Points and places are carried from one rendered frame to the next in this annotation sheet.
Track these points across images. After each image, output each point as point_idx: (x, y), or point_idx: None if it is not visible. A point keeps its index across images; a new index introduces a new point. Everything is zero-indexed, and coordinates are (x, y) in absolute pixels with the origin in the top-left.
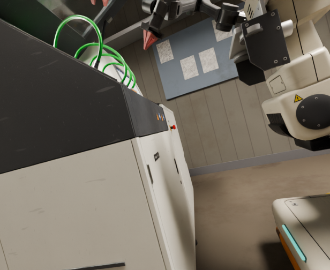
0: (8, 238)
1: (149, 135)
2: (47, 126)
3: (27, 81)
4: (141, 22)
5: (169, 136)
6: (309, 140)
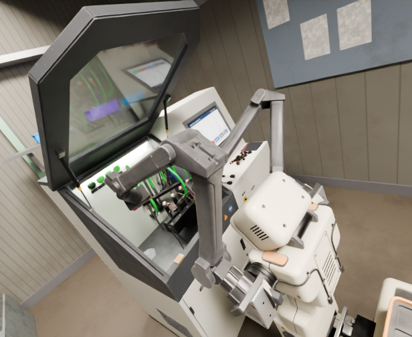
0: (138, 291)
1: None
2: (138, 273)
3: (121, 253)
4: (185, 183)
5: None
6: None
